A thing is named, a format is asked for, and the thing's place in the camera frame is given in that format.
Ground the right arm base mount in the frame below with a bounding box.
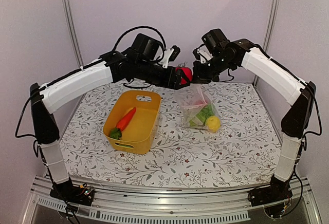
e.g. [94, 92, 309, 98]
[247, 184, 293, 219]

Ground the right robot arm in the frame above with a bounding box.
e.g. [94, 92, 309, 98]
[192, 29, 316, 201]

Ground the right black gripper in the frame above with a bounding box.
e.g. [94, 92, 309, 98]
[190, 53, 234, 84]

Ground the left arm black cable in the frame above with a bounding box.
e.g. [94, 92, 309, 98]
[113, 26, 165, 55]

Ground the orange toy carrot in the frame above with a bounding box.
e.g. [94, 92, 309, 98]
[109, 107, 136, 140]

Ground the red toy tomato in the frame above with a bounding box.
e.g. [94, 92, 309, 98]
[176, 63, 193, 85]

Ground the right aluminium post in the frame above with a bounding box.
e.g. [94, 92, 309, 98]
[263, 0, 280, 51]

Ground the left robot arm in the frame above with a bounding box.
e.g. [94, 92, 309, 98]
[27, 33, 193, 200]

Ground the yellow toy lemon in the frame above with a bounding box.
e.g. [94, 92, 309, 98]
[205, 116, 221, 133]

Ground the floral table cloth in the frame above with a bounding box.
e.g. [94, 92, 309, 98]
[60, 83, 281, 188]

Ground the yellow plastic basket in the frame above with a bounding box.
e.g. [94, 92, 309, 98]
[103, 90, 161, 154]

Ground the aluminium post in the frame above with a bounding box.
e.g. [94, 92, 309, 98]
[62, 0, 84, 67]
[263, 0, 280, 51]

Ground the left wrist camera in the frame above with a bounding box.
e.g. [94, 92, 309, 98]
[159, 45, 180, 69]

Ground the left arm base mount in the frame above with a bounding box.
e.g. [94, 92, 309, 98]
[50, 181, 95, 206]

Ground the red toy apple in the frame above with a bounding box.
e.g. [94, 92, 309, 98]
[191, 99, 208, 106]

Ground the green toy cabbage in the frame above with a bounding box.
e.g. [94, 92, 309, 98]
[196, 104, 215, 123]

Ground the left aluminium post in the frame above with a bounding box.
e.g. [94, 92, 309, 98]
[62, 0, 84, 67]

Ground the green toy pear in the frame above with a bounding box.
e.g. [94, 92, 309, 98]
[187, 116, 204, 128]

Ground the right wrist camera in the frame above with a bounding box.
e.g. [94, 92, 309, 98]
[192, 48, 210, 64]

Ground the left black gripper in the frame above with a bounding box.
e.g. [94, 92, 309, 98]
[135, 59, 191, 89]

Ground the clear zip top bag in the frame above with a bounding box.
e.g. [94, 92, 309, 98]
[174, 84, 220, 131]

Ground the aluminium front rail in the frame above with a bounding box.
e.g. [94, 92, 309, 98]
[22, 176, 322, 223]

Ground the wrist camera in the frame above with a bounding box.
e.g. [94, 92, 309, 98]
[159, 45, 180, 69]
[192, 48, 210, 64]

